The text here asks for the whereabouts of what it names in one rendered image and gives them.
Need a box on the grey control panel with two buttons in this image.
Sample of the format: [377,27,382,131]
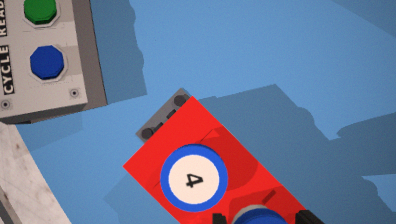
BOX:
[0,0,108,125]

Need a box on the red rectangular block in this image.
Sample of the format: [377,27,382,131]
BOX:
[122,96,306,224]

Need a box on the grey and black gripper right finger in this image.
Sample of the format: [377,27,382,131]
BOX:
[295,210,325,224]

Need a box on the grey metal bracket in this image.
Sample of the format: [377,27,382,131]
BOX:
[135,88,190,144]

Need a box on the blue flat mat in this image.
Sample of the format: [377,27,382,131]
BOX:
[15,0,396,224]

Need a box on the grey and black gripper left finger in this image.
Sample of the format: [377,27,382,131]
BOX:
[212,213,227,224]

